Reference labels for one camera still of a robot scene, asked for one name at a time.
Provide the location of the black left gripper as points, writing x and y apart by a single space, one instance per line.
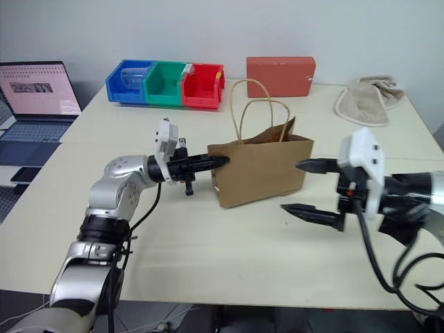
180 168

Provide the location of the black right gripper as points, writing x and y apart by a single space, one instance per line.
348 197

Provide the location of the brown paper bag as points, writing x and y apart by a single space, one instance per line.
263 170

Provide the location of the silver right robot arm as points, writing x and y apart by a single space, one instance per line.
416 197

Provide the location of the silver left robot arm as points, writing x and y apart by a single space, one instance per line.
114 194

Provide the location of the red plastic storage bin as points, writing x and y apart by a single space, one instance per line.
199 98

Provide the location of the green plastic storage bin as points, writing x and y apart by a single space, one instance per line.
161 95

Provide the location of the beige towel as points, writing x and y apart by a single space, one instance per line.
362 105

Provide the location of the red rectangular block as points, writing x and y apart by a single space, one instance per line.
279 78

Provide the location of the blue plastic storage bin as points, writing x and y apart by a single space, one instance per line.
121 92

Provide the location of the clear plastic cup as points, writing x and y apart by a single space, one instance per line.
133 78

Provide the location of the black phone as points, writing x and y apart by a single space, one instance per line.
26 175

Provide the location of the open laptop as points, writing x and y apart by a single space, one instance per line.
38 90

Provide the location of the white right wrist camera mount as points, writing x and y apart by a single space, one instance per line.
364 163

